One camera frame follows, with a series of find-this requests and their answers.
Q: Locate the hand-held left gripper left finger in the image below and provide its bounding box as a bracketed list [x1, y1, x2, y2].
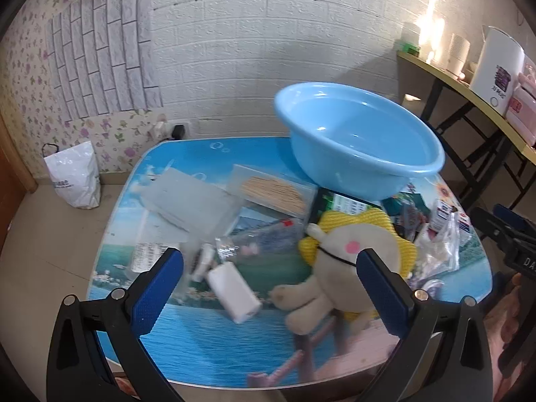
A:
[46, 247, 185, 402]

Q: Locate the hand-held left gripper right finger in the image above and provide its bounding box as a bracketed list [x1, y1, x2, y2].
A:
[356, 248, 493, 402]

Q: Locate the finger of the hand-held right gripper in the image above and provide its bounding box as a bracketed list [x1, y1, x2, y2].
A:
[472, 207, 525, 257]
[493, 203, 536, 232]

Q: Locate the white plush toy yellow hood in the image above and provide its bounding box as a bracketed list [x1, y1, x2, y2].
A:
[268, 210, 419, 336]

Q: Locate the frosted plastic storage box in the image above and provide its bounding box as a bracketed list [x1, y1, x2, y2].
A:
[142, 167, 244, 233]

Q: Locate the light blue plastic basin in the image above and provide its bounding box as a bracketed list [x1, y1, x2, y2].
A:
[274, 82, 446, 200]

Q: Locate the printed scenic desktop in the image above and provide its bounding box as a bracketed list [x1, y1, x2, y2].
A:
[86, 136, 493, 388]

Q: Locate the white printed sachet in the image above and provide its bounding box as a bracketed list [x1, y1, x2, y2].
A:
[131, 241, 171, 274]

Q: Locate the small white red box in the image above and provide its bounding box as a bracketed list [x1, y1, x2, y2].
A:
[431, 199, 453, 233]
[456, 211, 474, 244]

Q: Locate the silver foil wrapper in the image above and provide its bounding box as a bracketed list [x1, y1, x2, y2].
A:
[412, 278, 445, 298]

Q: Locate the small white tube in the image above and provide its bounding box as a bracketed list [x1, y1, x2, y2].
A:
[191, 243, 217, 284]

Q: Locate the clear plastic bag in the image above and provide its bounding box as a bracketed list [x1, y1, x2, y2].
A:
[412, 213, 476, 282]

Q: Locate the small white soap box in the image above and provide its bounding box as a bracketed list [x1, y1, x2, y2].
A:
[207, 261, 263, 325]

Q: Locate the dark green flat bottle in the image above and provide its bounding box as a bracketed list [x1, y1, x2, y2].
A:
[309, 186, 385, 227]

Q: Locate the pink lunch box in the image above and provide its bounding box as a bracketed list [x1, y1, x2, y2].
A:
[505, 56, 536, 148]

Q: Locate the clear bottle with pink tablets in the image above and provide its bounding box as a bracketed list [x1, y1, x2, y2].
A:
[214, 217, 309, 261]

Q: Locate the yellow top side table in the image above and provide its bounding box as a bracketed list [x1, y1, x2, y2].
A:
[396, 49, 536, 211]

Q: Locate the white plastic shopping bag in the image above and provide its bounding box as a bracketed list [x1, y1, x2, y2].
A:
[42, 141, 102, 210]

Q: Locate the clear box of toothpicks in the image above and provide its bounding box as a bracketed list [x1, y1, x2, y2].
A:
[228, 164, 319, 219]

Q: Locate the white electric kettle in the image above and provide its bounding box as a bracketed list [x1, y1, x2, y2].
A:
[469, 26, 527, 116]

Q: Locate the white ribbed cup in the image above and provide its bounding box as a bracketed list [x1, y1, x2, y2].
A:
[446, 33, 472, 74]

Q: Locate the brown wooden door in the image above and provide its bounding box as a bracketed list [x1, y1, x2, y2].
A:
[0, 113, 38, 257]

